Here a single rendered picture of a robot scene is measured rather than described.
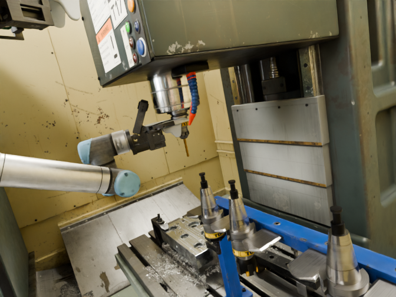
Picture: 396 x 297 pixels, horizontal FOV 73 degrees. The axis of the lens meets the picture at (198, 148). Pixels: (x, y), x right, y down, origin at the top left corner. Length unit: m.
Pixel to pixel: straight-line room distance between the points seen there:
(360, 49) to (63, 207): 1.72
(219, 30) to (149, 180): 1.50
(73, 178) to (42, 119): 1.11
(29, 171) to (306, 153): 0.92
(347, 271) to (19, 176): 0.66
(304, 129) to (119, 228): 1.27
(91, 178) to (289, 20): 0.67
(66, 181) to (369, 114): 0.97
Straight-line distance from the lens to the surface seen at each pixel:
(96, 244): 1.81
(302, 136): 1.12
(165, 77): 0.86
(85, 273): 1.70
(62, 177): 0.75
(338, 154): 1.12
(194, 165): 2.17
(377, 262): 0.50
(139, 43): 0.58
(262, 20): 0.76
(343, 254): 0.43
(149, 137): 0.89
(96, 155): 0.90
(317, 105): 1.05
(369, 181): 1.14
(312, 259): 0.51
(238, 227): 0.58
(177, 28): 0.60
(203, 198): 0.65
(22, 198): 1.87
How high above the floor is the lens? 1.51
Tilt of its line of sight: 12 degrees down
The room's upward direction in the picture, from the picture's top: 12 degrees counter-clockwise
